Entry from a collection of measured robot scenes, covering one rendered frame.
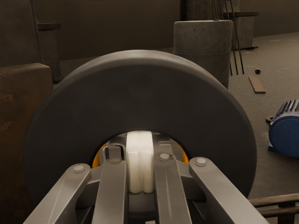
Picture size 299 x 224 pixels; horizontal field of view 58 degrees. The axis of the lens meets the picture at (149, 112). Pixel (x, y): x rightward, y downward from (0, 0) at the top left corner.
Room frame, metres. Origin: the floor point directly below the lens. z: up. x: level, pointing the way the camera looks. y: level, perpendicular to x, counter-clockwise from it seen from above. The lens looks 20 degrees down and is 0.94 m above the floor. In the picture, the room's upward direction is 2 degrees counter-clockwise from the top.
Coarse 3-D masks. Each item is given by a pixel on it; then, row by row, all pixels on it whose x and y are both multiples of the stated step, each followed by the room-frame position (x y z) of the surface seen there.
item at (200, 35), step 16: (176, 32) 2.76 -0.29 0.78; (192, 32) 2.60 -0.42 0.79; (208, 32) 2.56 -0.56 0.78; (224, 32) 2.61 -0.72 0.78; (176, 48) 2.76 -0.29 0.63; (192, 48) 2.60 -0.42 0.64; (208, 48) 2.56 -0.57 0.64; (224, 48) 2.62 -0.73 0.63; (208, 64) 2.56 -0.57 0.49; (224, 64) 2.63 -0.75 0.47; (224, 80) 2.64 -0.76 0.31
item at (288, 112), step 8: (288, 104) 1.80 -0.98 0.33; (296, 104) 1.74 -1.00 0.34; (280, 112) 1.76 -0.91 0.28; (288, 112) 1.67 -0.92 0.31; (296, 112) 1.63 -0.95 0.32; (272, 120) 1.73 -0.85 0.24; (280, 120) 1.60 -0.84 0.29; (288, 120) 1.56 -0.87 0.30; (296, 120) 1.54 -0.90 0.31; (272, 128) 1.62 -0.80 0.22; (280, 128) 1.58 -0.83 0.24; (288, 128) 1.56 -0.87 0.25; (296, 128) 1.53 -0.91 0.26; (272, 136) 1.60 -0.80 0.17; (280, 136) 1.58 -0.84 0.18; (288, 136) 1.55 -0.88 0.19; (296, 136) 1.53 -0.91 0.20; (272, 144) 1.62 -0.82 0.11; (280, 144) 1.57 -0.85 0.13; (288, 144) 1.55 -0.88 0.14; (296, 144) 1.52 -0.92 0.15; (280, 152) 1.59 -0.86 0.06; (288, 152) 1.54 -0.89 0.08; (296, 152) 1.52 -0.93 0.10
